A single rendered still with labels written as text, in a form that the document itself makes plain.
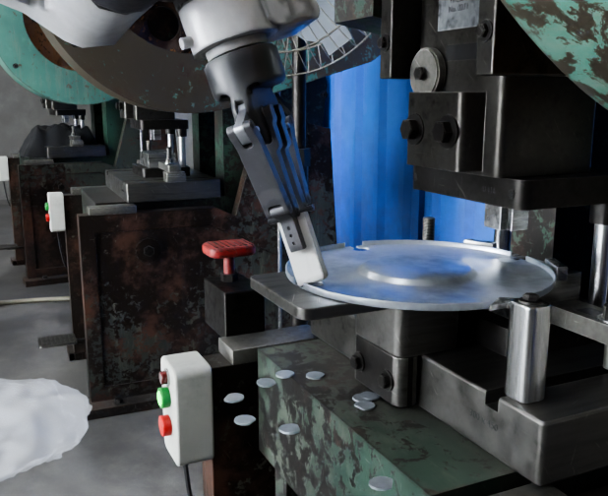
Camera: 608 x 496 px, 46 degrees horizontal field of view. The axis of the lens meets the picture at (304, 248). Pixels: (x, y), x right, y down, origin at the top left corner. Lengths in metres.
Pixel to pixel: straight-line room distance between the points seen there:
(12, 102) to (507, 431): 6.79
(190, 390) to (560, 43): 0.66
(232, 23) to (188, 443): 0.54
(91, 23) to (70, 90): 2.99
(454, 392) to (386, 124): 2.53
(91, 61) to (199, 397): 1.21
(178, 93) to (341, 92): 1.65
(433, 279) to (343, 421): 0.17
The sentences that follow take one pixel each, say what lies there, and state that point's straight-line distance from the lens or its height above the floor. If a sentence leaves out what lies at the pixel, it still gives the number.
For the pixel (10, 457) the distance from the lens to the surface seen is 1.99.
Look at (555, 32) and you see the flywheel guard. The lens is 0.45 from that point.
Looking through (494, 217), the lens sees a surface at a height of 0.84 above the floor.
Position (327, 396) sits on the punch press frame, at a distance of 0.81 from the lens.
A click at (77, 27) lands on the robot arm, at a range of 0.75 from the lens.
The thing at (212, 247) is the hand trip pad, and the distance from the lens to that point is 1.02.
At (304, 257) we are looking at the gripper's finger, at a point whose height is 0.81.
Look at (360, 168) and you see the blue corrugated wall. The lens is 3.40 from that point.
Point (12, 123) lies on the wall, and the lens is 7.26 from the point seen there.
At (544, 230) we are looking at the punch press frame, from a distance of 1.07.
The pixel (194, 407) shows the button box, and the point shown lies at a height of 0.58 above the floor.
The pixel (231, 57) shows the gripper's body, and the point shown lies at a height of 1.01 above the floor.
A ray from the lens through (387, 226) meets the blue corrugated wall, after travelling 3.23.
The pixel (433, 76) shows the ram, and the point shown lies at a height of 0.99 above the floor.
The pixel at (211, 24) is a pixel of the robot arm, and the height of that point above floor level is 1.04.
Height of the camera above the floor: 0.97
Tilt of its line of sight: 12 degrees down
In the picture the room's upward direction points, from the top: straight up
